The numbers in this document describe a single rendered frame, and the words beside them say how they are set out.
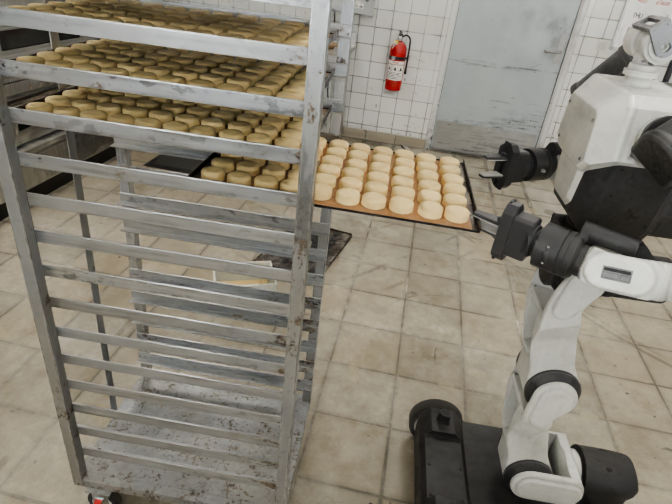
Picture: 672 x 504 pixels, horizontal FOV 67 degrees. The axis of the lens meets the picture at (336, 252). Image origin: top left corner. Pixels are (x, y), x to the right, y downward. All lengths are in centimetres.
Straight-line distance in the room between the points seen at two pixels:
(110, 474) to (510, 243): 135
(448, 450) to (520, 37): 398
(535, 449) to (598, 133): 95
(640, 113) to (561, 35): 409
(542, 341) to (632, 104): 61
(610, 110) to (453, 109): 412
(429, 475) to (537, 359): 56
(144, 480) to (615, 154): 152
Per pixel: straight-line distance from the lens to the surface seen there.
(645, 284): 98
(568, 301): 130
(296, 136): 107
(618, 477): 183
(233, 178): 107
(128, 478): 178
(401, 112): 517
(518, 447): 167
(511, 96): 520
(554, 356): 144
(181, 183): 107
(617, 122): 110
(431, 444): 185
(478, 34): 508
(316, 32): 89
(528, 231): 102
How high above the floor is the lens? 156
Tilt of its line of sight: 30 degrees down
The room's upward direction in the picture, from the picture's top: 7 degrees clockwise
